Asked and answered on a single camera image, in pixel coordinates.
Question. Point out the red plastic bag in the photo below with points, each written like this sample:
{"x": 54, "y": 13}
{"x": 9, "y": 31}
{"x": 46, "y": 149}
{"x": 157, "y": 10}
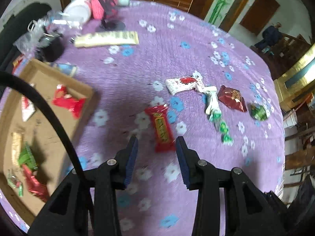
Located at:
{"x": 17, "y": 62}

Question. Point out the wooden chair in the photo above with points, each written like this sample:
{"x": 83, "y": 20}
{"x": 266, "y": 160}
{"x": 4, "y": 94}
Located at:
{"x": 288, "y": 51}
{"x": 300, "y": 152}

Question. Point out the black leather sofa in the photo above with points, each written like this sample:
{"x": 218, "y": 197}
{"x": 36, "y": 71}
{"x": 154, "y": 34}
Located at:
{"x": 14, "y": 22}

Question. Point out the small green red packet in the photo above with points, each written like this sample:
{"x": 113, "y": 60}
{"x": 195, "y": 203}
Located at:
{"x": 14, "y": 183}

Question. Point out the white red snack packet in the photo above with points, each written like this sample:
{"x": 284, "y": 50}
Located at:
{"x": 27, "y": 107}

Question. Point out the gold framed cabinet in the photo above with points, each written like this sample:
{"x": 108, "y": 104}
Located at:
{"x": 295, "y": 76}

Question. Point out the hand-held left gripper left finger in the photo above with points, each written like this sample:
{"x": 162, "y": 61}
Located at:
{"x": 130, "y": 157}

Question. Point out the blue white packet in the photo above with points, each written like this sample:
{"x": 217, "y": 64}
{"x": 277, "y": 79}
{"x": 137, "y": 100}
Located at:
{"x": 66, "y": 68}

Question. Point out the purple floral tablecloth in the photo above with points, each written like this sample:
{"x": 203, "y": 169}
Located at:
{"x": 147, "y": 66}

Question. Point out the green bamboo wall decal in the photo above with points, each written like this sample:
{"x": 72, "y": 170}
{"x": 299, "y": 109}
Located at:
{"x": 222, "y": 2}

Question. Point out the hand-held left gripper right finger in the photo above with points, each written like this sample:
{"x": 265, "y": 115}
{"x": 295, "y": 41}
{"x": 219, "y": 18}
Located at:
{"x": 182, "y": 159}

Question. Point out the dark red snack packet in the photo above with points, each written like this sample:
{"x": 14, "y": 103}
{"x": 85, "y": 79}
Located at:
{"x": 67, "y": 102}
{"x": 232, "y": 98}

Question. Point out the clear plastic bag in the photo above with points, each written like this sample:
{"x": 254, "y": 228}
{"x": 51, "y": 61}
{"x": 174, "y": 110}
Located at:
{"x": 37, "y": 29}

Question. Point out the small pale cup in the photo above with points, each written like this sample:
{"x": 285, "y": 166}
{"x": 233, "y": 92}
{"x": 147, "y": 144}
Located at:
{"x": 123, "y": 0}

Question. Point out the brown wooden door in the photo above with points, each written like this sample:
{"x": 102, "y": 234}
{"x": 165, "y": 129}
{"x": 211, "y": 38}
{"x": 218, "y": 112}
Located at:
{"x": 259, "y": 12}

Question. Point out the small red snack packet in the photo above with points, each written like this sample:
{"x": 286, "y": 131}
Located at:
{"x": 34, "y": 184}

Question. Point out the beige snack bar packet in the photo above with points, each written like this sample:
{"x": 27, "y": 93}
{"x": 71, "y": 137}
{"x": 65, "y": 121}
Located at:
{"x": 16, "y": 141}

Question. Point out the white packet with red label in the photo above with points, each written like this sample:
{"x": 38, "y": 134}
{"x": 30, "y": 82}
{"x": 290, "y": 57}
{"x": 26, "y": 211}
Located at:
{"x": 183, "y": 84}

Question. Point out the green snack packet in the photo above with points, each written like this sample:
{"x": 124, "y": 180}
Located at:
{"x": 258, "y": 111}
{"x": 26, "y": 156}

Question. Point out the long cream biscuit packet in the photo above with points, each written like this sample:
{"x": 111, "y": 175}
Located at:
{"x": 107, "y": 39}

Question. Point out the white green packet strip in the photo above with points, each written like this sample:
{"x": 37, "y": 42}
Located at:
{"x": 212, "y": 102}

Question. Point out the shallow cardboard tray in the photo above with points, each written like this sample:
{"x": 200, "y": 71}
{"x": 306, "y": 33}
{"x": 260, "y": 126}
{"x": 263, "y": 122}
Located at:
{"x": 49, "y": 132}

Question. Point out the white plastic bucket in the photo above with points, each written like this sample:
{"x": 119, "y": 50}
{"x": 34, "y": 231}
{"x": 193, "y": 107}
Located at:
{"x": 78, "y": 9}

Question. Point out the long red snack packet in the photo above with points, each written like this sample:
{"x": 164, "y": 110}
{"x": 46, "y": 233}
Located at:
{"x": 161, "y": 127}

